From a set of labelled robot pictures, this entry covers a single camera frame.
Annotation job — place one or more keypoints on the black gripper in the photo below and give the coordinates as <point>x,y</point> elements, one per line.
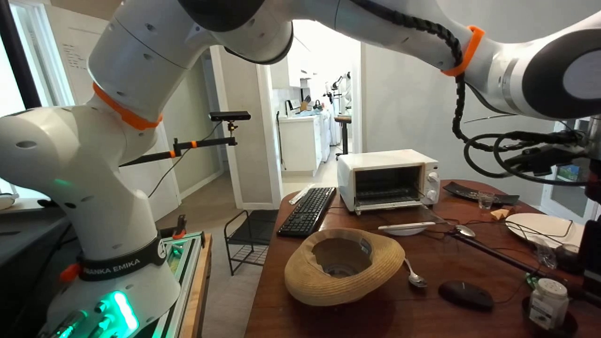
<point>595,188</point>

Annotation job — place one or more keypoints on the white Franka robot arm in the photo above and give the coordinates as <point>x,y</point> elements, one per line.
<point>114,188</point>

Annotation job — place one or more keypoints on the small jar white top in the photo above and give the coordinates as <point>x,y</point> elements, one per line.
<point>550,306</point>

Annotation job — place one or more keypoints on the small bread piece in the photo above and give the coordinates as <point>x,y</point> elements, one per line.
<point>501,214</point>

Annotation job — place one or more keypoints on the clear glass tumbler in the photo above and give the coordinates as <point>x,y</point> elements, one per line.
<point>486,201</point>

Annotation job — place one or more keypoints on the green snack packet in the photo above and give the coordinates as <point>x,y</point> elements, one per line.
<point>533,282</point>

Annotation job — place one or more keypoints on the black stick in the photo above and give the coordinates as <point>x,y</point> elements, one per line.
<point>495,252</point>

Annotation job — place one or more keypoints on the black flat tray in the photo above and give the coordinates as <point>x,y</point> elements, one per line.
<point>463,190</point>

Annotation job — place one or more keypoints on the black computer mouse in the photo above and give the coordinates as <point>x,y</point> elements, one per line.
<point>467,295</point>

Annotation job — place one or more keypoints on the white toaster oven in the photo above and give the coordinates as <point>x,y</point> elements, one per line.
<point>388,162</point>

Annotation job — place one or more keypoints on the black computer keyboard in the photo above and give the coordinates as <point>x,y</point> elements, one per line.
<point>307,213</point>

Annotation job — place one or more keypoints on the white kitchen counter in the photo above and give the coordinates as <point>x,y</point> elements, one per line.
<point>302,143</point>

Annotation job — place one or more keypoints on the black metal chair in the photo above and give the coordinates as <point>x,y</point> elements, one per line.
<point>255,228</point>

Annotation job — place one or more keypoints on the wooden base board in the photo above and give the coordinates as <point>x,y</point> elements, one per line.
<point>200,301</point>

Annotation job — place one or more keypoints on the white whiteboard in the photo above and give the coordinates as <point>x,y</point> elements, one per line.
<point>76,57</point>

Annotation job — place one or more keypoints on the black bar camera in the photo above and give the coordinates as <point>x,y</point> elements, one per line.
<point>228,115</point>

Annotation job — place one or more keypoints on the aluminium rail frame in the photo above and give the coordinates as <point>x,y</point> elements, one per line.
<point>189,275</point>

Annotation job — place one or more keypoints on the black window post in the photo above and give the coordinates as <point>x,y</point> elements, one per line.
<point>16,57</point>

